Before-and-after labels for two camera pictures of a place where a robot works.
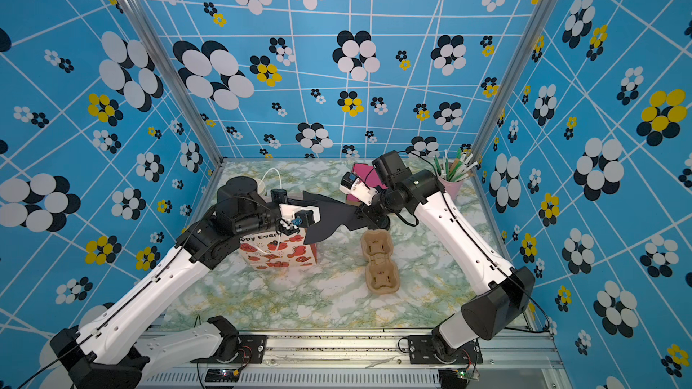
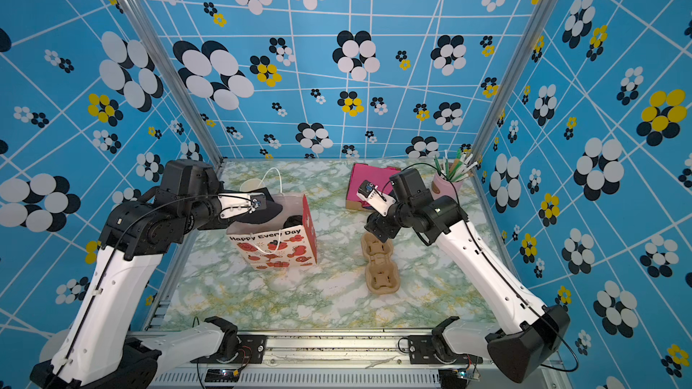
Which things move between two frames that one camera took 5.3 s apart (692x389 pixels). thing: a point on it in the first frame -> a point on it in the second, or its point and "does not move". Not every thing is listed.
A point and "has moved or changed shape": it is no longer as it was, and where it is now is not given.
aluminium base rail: [510, 359] does not move
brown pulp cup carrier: [382, 274] does not move
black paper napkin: [332, 213] has moved or changed shape
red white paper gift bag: [274, 249] does not move
